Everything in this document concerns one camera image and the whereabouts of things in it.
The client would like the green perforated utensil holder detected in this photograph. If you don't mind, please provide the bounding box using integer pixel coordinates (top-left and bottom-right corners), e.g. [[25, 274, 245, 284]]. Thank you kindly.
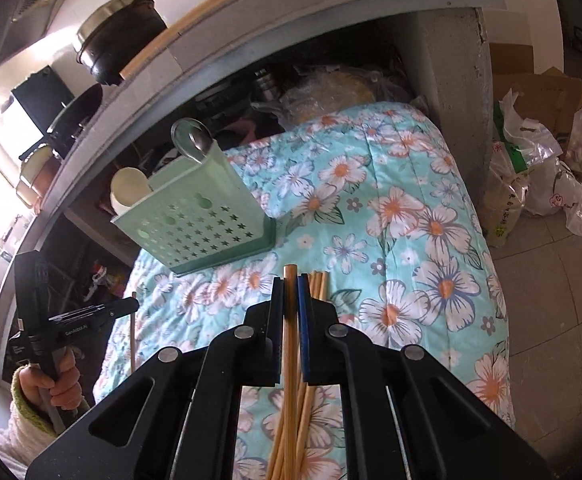
[[110, 141, 278, 277]]

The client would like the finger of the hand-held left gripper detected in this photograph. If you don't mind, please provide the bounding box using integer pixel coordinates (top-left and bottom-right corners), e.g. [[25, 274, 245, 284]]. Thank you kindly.
[[50, 297, 140, 322]]

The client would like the cardboard box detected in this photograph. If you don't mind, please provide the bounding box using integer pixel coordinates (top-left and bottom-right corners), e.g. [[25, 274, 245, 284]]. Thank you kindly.
[[491, 42, 582, 146]]

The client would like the bundle of wooden chopsticks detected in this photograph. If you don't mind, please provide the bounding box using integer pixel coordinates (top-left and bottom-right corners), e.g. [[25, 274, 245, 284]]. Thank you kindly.
[[266, 271, 328, 480]]

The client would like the white plastic spoon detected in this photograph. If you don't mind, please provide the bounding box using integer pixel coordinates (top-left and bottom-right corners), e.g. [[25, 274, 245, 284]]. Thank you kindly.
[[112, 167, 150, 206]]

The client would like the pile of plastic bags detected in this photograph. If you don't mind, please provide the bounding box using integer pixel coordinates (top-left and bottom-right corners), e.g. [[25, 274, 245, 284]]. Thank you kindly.
[[501, 89, 582, 238]]

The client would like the grey range hood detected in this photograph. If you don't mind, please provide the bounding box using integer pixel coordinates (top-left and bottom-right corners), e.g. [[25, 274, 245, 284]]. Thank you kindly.
[[0, 0, 72, 78]]

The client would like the metal spoon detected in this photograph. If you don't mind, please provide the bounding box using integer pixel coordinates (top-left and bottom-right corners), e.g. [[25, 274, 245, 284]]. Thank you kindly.
[[171, 117, 213, 165]]

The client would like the black cooking pot with lid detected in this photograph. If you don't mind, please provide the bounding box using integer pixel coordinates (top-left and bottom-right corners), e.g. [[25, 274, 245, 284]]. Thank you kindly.
[[75, 0, 168, 86]]

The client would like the black panel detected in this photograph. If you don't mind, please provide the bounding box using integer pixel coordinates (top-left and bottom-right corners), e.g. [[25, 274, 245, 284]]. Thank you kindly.
[[11, 65, 75, 133]]

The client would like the steel container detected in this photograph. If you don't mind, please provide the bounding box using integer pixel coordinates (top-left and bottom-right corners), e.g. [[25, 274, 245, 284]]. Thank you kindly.
[[255, 66, 279, 98]]

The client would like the green and white rice bag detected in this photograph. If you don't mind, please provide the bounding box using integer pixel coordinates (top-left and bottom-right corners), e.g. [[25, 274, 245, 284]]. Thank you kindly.
[[484, 140, 529, 248]]

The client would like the green enamel basin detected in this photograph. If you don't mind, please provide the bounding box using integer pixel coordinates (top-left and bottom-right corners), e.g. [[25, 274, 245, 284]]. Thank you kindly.
[[19, 145, 59, 181]]

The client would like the concrete kitchen counter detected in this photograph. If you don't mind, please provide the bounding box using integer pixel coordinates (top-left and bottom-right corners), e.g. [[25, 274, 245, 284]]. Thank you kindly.
[[0, 0, 532, 386]]

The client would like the person's left hand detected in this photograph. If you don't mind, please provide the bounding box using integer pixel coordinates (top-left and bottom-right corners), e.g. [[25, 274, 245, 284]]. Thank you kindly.
[[18, 347, 82, 411]]

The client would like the black wok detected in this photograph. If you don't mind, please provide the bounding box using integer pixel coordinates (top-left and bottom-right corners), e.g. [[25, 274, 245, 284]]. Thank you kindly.
[[46, 82, 104, 146]]

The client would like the wooden chopstick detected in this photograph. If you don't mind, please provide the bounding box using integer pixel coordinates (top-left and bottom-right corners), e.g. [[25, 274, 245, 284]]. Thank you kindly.
[[129, 291, 138, 375], [268, 266, 299, 480]]

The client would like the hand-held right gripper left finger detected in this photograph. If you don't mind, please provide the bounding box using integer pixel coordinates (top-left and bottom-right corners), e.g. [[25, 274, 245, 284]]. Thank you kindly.
[[26, 276, 286, 480]]

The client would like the yellow food bag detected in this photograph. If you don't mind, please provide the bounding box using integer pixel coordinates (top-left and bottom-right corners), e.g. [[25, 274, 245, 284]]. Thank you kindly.
[[278, 66, 387, 123]]

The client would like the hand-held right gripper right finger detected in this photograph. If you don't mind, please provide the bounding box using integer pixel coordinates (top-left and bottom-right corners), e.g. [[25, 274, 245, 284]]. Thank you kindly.
[[297, 274, 554, 480]]

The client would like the person's left forearm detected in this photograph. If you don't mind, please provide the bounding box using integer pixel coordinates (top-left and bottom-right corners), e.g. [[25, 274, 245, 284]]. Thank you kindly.
[[0, 367, 92, 476]]

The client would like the brown enamel basin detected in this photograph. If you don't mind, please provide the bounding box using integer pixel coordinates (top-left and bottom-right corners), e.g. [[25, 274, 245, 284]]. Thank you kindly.
[[16, 165, 64, 208]]

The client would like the floral teal blanket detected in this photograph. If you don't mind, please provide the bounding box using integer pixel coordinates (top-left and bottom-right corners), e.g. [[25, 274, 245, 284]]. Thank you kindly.
[[93, 101, 514, 480]]

